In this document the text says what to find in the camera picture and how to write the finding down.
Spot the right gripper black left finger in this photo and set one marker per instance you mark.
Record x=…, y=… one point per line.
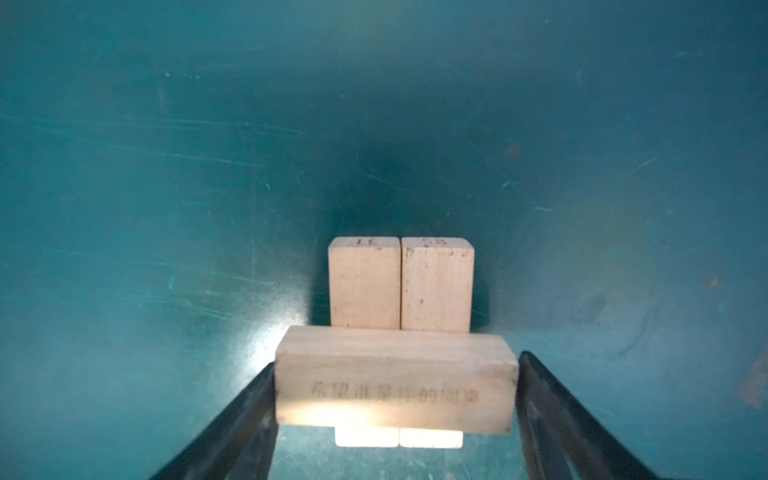
x=238, y=444

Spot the long wood block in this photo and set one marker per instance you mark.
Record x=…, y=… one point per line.
x=365, y=282
x=436, y=284
x=332, y=377

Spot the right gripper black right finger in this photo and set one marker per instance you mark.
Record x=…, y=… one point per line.
x=557, y=432

